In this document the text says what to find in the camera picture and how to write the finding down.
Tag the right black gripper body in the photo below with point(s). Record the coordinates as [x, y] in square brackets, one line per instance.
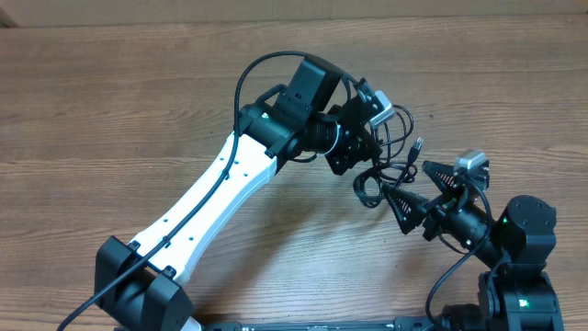
[442, 216]

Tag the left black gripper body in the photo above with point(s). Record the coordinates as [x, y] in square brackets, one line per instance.
[345, 148]

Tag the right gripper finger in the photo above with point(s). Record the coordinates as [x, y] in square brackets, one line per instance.
[445, 179]
[410, 209]

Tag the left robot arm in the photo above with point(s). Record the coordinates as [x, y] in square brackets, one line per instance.
[322, 111]

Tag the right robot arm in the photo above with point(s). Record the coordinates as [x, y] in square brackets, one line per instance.
[515, 293]

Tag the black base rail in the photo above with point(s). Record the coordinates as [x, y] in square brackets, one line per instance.
[403, 323]

